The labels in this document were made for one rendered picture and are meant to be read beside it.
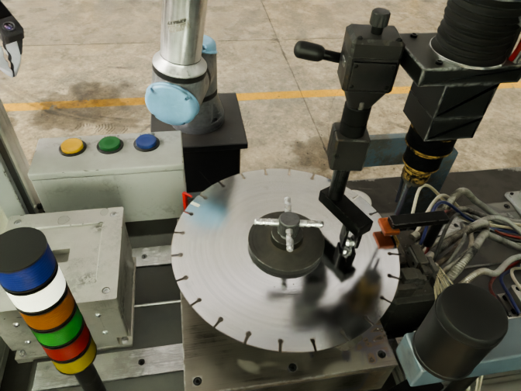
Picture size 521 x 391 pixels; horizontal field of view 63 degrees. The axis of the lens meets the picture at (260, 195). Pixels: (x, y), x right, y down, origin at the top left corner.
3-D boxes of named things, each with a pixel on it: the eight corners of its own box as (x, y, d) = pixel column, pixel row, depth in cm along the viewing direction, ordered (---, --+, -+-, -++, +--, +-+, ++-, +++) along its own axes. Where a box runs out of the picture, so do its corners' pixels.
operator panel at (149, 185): (50, 229, 88) (26, 174, 77) (59, 192, 96) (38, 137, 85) (188, 216, 92) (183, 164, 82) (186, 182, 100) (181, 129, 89)
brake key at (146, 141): (136, 154, 85) (135, 147, 83) (137, 142, 87) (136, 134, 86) (157, 153, 85) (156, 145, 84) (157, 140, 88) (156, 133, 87)
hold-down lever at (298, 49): (302, 87, 47) (305, 63, 45) (290, 60, 51) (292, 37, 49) (370, 84, 48) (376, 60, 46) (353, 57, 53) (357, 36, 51)
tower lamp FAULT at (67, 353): (41, 365, 43) (32, 351, 41) (49, 324, 46) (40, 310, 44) (87, 358, 44) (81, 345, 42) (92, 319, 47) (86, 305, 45)
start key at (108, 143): (99, 157, 83) (97, 149, 82) (101, 144, 86) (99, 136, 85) (121, 155, 84) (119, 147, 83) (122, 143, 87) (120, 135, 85)
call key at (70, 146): (61, 159, 82) (58, 151, 81) (64, 146, 85) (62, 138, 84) (83, 157, 83) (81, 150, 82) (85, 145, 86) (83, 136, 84)
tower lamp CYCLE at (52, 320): (19, 334, 39) (8, 318, 37) (29, 292, 42) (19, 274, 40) (72, 328, 40) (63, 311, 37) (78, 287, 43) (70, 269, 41)
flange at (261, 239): (280, 204, 68) (281, 193, 66) (338, 242, 63) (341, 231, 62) (232, 243, 62) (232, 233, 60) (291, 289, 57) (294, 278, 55)
